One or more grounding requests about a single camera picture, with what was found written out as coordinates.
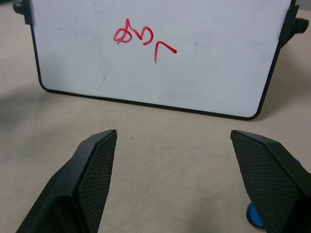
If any black board stand knob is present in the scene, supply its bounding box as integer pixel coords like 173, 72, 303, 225
293, 17, 310, 34
12, 1, 25, 15

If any white board with black frame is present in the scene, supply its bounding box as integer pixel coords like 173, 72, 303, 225
25, 0, 300, 121

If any blue round object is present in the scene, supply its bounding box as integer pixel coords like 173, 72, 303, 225
245, 157, 303, 230

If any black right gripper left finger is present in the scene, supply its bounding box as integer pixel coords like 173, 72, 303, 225
15, 129, 118, 233

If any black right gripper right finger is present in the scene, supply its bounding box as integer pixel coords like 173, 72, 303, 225
230, 130, 311, 233

